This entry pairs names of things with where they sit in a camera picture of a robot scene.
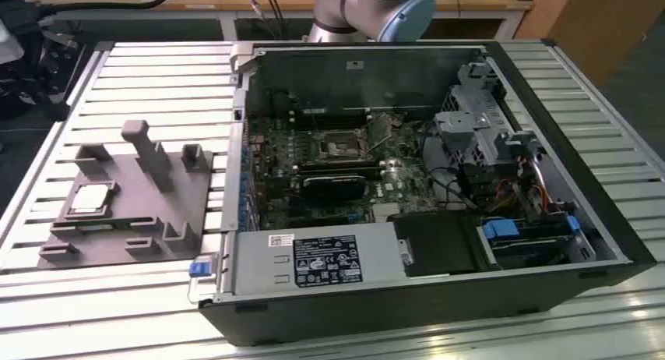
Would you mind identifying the silver square CPU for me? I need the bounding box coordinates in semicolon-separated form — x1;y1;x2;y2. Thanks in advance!
69;185;113;214

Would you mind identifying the CPU socket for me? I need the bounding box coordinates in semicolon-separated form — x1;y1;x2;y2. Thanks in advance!
317;130;371;161

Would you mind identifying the black RAM slot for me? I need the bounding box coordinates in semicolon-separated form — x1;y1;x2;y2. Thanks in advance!
299;162;379;171
300;168;380;178

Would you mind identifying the grey parts rack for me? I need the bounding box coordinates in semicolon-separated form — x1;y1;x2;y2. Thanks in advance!
36;119;217;268

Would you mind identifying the green RAM stick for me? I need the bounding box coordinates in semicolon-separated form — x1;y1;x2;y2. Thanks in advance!
55;218;157;231

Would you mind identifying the metal socket cover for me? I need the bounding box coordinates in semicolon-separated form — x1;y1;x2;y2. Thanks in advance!
363;112;404;141

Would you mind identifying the blue case latch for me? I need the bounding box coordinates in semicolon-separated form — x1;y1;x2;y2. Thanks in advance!
189;260;216;279

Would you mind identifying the black graphics card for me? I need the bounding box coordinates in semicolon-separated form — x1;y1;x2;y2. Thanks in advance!
300;174;368;203

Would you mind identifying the thin metal locking lever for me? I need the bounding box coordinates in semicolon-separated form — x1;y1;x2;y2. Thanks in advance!
365;135;395;155

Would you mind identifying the silver power supply with label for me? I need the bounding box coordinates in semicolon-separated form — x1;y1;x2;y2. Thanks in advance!
228;230;412;298

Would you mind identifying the green motherboard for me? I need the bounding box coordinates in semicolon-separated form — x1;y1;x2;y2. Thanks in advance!
243;110;443;232

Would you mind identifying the silver metal drive cage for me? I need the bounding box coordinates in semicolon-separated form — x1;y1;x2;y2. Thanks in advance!
433;62;524;167

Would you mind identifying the black plastic shroud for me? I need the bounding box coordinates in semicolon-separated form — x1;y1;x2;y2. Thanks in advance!
387;211;494;278

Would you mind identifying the black open PC case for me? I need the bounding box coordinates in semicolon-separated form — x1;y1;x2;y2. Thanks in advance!
196;39;657;348

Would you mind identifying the hard disk in blue carrier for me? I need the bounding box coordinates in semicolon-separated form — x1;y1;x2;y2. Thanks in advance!
477;217;588;268

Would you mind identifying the brown wooden cabinet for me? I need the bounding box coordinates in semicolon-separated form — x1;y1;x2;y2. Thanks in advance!
518;0;665;86

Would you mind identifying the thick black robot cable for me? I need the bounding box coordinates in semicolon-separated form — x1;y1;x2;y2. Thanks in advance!
28;0;184;16

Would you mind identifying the wooden desk white frame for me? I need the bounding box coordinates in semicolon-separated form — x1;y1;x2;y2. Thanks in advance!
20;0;534;41

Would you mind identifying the black wire bundle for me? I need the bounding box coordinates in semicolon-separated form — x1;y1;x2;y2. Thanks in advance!
421;124;488;213

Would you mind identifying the orange and yellow wire bundle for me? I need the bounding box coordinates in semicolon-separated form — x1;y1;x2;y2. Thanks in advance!
493;178;553;214

